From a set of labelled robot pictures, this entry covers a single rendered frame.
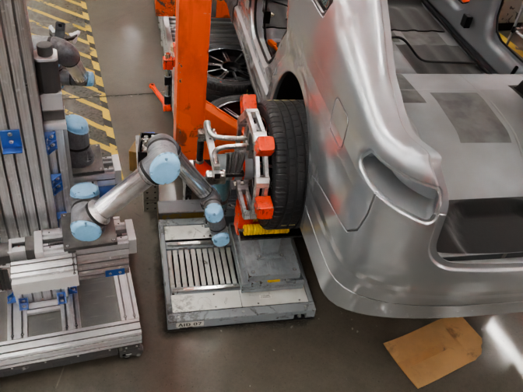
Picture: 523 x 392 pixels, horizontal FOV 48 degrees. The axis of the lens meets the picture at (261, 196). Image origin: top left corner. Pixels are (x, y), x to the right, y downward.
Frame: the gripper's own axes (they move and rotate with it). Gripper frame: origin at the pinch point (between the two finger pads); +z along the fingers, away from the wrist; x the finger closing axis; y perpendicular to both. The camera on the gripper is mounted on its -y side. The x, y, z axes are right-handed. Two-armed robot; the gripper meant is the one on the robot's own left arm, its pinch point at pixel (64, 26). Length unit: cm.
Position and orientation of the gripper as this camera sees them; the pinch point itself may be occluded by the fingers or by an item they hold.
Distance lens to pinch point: 335.3
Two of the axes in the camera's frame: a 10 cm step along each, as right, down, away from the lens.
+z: -0.5, -6.6, 7.5
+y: -2.5, 7.4, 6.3
